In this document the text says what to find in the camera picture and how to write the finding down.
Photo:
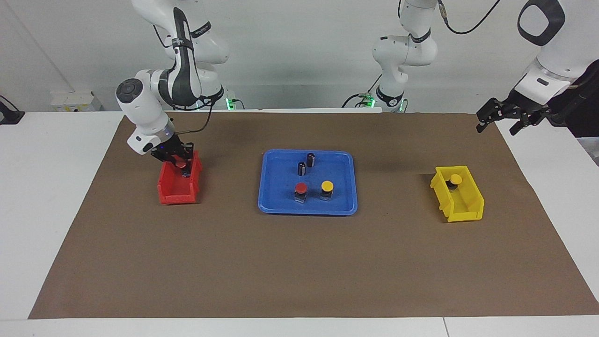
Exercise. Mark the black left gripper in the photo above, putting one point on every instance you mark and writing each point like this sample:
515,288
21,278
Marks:
524,110

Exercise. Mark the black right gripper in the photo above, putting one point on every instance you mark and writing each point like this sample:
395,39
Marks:
166,149

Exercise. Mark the red push button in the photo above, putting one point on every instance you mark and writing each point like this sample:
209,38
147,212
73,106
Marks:
300,188
180,164

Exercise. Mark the yellow push button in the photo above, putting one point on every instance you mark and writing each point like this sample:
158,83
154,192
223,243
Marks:
455,178
327,186

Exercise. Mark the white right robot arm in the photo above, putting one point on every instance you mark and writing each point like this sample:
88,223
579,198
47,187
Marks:
140,107

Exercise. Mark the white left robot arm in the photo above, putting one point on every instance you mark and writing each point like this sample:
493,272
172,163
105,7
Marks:
561,47

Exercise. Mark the blue plastic tray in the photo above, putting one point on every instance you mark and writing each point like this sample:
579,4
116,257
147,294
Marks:
281,201

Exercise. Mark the red plastic bin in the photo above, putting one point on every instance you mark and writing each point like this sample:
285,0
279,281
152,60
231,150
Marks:
180,199

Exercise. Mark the black stand pole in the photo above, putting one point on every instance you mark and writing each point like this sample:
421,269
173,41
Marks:
568,110

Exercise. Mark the yellow plastic bin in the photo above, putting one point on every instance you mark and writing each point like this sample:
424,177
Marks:
465,215

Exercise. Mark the white power strip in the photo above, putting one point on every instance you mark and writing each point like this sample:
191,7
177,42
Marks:
75,102

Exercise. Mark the black cylinder part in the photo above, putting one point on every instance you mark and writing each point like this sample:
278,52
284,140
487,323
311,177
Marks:
310,159
302,168

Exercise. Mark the brown table mat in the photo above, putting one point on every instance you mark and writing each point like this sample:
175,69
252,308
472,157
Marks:
299,262

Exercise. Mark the black table clamp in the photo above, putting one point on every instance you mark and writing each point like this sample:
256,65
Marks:
9,116

